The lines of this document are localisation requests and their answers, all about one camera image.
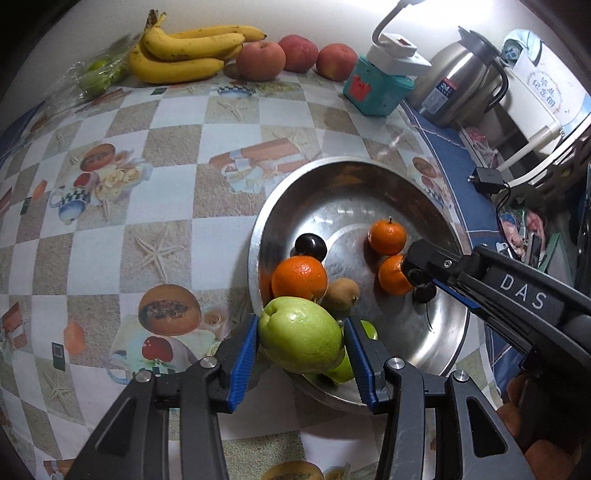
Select colourful snack packets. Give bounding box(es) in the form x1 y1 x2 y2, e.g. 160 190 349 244
499 208 548 259

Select large brown longan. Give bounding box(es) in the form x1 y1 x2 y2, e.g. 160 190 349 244
321 278 360 311

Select large steel basin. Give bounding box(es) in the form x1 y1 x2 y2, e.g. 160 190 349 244
248 157 472 413

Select pale red apple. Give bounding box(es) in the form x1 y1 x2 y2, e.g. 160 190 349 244
236 41 286 82

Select white frame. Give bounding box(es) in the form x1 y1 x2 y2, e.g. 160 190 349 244
501 120 591 185

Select checkered printed tablecloth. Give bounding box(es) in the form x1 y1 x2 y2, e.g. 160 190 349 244
0 69 499 480

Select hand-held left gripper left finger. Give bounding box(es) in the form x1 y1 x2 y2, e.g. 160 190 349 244
67 313 260 480

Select pink white plastic packet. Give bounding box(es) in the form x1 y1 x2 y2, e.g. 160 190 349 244
464 127 504 169

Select black charger adapter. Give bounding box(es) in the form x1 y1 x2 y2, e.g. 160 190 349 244
469 167 505 195

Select teal plastic box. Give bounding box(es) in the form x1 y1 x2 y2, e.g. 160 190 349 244
342 55 414 116

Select smooth green guava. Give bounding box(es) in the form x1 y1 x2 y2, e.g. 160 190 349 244
323 319 379 384

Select dark plum with long stem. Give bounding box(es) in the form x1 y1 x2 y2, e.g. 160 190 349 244
412 281 437 333

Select dark red apple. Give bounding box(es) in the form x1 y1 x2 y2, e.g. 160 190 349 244
278 34 319 73

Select white gooseneck lamp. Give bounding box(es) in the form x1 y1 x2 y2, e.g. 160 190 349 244
372 0 426 47

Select person's right hand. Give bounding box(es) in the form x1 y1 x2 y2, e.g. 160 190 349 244
496 374 583 480

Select pointed green guava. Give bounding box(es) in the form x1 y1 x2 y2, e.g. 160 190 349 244
257 296 346 374

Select yellow banana bunch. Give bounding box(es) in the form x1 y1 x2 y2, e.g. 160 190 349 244
128 9 269 85

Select orange tangerine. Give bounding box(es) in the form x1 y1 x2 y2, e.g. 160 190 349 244
271 255 328 303
368 217 408 256
378 254 414 296

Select steel thermos jug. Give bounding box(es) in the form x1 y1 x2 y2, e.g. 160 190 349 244
409 25 509 129

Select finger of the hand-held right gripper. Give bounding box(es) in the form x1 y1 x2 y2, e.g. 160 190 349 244
433 278 533 354
400 239 479 289

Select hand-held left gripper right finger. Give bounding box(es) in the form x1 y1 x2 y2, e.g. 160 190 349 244
343 316 536 480

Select clear bag of green fruit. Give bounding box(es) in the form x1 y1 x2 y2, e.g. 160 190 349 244
46 46 132 112

